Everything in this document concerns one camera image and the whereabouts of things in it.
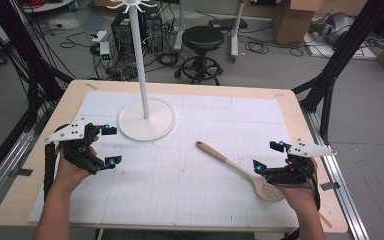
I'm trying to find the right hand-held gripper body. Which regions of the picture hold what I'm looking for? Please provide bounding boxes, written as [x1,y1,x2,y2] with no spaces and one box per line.
[265,138,338,186]

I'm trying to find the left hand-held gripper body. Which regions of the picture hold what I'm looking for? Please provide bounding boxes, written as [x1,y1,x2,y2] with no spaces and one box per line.
[44,115,106,176]

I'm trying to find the wooden slotted spoon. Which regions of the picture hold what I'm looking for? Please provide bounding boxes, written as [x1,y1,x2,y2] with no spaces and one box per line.
[195,140,286,203]

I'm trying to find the white hook stand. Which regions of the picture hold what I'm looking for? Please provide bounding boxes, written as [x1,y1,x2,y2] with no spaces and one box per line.
[106,0,177,142]

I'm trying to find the person's left hand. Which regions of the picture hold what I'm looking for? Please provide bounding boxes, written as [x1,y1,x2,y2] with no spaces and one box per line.
[55,135,100,193]

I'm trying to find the person's right hand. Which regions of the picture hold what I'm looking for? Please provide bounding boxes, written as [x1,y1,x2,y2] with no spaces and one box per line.
[275,157,320,212]

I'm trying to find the white grid paper mat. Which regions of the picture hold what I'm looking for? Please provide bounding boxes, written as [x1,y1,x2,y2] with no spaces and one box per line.
[27,90,300,229]

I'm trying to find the white power strip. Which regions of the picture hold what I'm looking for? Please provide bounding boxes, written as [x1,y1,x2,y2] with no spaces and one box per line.
[91,30,108,44]

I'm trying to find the black computer tower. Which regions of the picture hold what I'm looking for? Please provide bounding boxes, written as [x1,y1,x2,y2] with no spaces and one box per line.
[110,5,164,54]

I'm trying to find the black round stool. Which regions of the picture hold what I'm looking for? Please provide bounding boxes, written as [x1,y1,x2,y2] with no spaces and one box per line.
[174,25,225,86]

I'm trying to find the white stand leg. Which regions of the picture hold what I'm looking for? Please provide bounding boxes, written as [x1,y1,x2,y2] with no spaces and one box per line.
[173,0,187,52]
[229,0,246,63]

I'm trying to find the grey bag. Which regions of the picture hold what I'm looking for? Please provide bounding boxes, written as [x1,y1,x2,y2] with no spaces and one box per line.
[309,11,357,46]

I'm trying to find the black flat device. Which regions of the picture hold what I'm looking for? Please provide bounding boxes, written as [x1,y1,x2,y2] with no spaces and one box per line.
[208,17,249,31]

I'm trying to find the black wrist strap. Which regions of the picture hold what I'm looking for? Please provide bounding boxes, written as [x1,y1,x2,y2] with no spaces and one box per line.
[43,142,58,202]
[308,158,322,212]

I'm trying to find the black metal frame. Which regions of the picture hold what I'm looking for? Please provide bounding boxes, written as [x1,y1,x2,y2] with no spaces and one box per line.
[291,0,384,145]
[0,0,84,191]

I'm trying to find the black coiled cable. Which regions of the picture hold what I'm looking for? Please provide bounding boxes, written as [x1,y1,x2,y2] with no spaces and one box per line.
[244,39,270,56]

